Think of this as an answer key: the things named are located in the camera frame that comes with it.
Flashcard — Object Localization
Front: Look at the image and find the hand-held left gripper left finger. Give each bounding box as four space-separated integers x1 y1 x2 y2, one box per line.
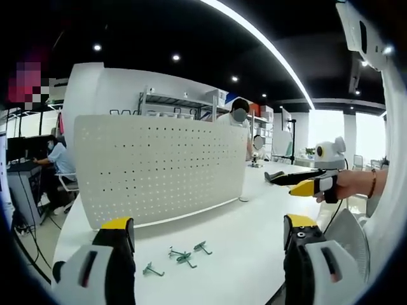
52 217 137 305

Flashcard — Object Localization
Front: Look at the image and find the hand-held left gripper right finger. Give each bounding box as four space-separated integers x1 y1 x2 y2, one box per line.
282 213 366 305

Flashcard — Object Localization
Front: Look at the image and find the metal hook assembly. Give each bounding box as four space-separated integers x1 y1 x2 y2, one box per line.
142 261 166 278
168 244 192 264
176 252 198 269
193 241 214 256

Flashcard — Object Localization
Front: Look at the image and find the white pegboard mounting plate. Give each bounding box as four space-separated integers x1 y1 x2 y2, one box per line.
73 114 251 231

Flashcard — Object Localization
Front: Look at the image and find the person's right hand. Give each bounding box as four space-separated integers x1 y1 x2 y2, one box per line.
316 169 376 204

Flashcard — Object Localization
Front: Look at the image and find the black tripod stand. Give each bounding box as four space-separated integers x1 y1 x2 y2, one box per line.
272 118 298 165

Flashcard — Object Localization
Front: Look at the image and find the small white table device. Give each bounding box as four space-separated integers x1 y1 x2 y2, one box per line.
250 151 264 169

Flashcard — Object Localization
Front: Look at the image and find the white mesh chair back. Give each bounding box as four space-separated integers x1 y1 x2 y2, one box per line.
323 208 371 287

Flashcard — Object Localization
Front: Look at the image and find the person's white clothing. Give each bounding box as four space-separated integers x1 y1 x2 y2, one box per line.
362 63 407 242

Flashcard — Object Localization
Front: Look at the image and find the white office chair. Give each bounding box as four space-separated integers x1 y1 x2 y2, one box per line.
54 171 80 214

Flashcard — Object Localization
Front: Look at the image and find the grey office desk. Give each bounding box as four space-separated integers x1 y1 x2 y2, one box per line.
5 158 48 226

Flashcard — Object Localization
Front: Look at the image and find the curved ceiling light strip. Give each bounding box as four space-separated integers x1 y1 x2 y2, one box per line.
200 0 315 111

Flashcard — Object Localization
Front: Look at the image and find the white worn device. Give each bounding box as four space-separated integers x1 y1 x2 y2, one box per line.
336 0 396 71

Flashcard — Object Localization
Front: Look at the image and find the metal storage shelf rack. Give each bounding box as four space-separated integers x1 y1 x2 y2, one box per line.
138 85 275 161

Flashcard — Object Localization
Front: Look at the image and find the black computer monitor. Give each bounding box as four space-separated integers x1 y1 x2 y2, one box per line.
6 135 48 161

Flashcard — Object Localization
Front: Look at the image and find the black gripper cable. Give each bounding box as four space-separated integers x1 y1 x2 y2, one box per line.
321 196 348 238

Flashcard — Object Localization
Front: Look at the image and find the brown bead bracelet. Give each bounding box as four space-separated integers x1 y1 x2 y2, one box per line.
368 168 378 200

